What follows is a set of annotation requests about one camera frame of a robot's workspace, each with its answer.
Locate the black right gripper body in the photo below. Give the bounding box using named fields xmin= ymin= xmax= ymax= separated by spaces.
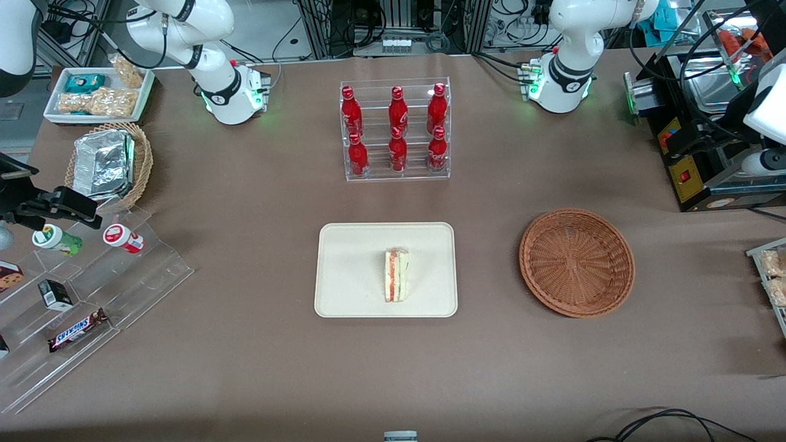
xmin=0 ymin=182 xmax=55 ymax=227

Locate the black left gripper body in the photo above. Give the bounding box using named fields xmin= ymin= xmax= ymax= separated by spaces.
xmin=718 ymin=117 xmax=759 ymax=151

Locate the triangular sandwich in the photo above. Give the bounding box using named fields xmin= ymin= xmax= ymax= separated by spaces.
xmin=384 ymin=246 xmax=411 ymax=303

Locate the small tan wicker basket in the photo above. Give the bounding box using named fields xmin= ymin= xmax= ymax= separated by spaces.
xmin=64 ymin=122 xmax=154 ymax=214

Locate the round brown wicker basket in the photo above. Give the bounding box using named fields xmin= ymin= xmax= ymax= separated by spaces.
xmin=519 ymin=208 xmax=636 ymax=319

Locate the cream rectangular tray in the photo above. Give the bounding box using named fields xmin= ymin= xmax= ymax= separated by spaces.
xmin=314 ymin=222 xmax=459 ymax=319

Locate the green label snack cup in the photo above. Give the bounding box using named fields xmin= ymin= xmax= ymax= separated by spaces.
xmin=32 ymin=224 xmax=84 ymax=257

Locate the black food warmer yellow panel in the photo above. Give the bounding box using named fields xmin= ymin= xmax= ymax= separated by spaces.
xmin=636 ymin=7 xmax=786 ymax=213

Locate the aluminium foil container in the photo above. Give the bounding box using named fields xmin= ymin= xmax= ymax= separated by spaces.
xmin=72 ymin=130 xmax=136 ymax=200

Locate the red label snack cup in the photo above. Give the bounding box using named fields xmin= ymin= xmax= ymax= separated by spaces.
xmin=103 ymin=223 xmax=146 ymax=254

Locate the silver metal cylinder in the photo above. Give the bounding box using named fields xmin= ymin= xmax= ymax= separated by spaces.
xmin=623 ymin=72 xmax=656 ymax=125

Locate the brown cookie box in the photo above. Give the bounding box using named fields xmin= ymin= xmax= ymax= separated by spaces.
xmin=0 ymin=261 xmax=25 ymax=293

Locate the small black box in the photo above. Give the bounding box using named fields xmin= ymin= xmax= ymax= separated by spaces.
xmin=38 ymin=279 xmax=74 ymax=311

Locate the white plastic snack bin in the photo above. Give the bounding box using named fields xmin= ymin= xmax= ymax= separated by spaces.
xmin=43 ymin=66 xmax=156 ymax=125

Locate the orange fried food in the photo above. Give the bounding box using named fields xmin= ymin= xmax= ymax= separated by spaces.
xmin=717 ymin=28 xmax=772 ymax=63

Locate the clear acrylic stepped stand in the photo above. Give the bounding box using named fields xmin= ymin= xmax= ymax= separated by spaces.
xmin=0 ymin=206 xmax=195 ymax=415

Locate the large clear peanut bag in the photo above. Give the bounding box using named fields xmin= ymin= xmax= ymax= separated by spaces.
xmin=57 ymin=87 xmax=137 ymax=117

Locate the teal plastic bag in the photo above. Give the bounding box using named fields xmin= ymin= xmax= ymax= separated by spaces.
xmin=642 ymin=0 xmax=701 ymax=47

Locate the Snickers chocolate bar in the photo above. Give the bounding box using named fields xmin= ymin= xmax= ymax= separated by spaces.
xmin=48 ymin=308 xmax=110 ymax=353

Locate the teal snack packet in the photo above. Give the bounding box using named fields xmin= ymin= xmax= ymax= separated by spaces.
xmin=64 ymin=74 xmax=106 ymax=94

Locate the small clear snack bag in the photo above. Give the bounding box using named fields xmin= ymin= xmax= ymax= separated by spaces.
xmin=109 ymin=54 xmax=146 ymax=88

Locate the red cola bottle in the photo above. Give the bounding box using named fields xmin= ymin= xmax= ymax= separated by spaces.
xmin=341 ymin=86 xmax=364 ymax=137
xmin=427 ymin=83 xmax=448 ymax=133
xmin=388 ymin=86 xmax=409 ymax=133
xmin=388 ymin=127 xmax=408 ymax=174
xmin=427 ymin=126 xmax=449 ymax=173
xmin=348 ymin=132 xmax=370 ymax=177

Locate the clear acrylic bottle rack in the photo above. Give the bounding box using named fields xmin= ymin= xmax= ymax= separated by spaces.
xmin=340 ymin=77 xmax=452 ymax=182

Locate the grey wire rack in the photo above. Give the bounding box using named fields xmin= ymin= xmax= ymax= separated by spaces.
xmin=745 ymin=238 xmax=786 ymax=339

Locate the black floor cable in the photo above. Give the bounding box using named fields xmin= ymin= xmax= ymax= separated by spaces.
xmin=586 ymin=408 xmax=757 ymax=442

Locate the aluminium frame equipment rack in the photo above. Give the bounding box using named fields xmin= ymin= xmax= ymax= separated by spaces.
xmin=294 ymin=0 xmax=553 ymax=59

